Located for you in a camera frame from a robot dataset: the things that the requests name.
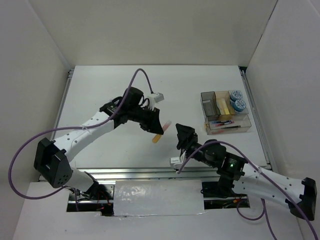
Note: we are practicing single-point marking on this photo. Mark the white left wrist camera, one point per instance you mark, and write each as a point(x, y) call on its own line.
point(154, 98)

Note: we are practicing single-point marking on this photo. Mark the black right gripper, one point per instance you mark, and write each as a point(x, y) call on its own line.
point(186, 136)

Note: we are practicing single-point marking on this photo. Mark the red gel pen horizontal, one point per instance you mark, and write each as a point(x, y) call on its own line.
point(223, 125)

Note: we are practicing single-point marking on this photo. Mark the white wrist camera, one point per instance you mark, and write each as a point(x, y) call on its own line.
point(178, 163)
point(154, 98)

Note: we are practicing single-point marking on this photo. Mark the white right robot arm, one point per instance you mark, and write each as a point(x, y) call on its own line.
point(237, 175)

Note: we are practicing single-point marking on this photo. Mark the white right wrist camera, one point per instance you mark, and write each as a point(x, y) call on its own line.
point(178, 163)

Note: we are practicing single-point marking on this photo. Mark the smoky plastic desk organizer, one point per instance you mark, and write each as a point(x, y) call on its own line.
point(212, 111)

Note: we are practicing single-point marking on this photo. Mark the yellow highlighter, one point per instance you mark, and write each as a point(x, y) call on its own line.
point(224, 106)

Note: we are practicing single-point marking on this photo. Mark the blue gel pen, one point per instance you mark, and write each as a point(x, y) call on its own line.
point(216, 122)

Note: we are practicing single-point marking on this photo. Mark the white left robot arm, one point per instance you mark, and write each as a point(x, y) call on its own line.
point(53, 157)

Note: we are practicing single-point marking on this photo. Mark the blue white glue jar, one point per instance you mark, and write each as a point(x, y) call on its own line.
point(235, 95)

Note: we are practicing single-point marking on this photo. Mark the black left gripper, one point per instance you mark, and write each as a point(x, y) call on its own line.
point(152, 124)

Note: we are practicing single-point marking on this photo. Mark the aluminium table edge rail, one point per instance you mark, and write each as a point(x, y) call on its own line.
point(108, 174)

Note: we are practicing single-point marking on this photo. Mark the black red pen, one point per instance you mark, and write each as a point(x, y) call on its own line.
point(231, 127)

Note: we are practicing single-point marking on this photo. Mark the right side aluminium rail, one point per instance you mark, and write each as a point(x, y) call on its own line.
point(271, 164)

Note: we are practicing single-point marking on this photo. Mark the white front cover plate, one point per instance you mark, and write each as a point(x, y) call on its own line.
point(158, 198)

